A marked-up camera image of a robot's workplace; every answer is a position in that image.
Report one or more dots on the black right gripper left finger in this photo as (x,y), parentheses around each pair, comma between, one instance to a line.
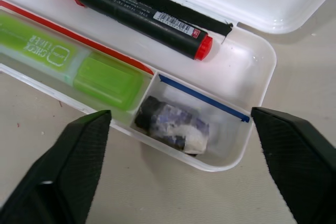
(57,179)

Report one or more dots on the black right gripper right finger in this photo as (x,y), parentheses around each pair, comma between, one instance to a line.
(302,169)

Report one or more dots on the green highlighter pen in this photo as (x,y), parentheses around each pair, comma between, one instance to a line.
(105,82)

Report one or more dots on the black marker with red cap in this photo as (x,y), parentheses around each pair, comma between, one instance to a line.
(131,16)

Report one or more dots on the white pen case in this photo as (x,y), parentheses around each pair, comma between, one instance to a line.
(236,72)

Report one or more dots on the blue white eraser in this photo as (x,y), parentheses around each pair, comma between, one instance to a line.
(173,127)

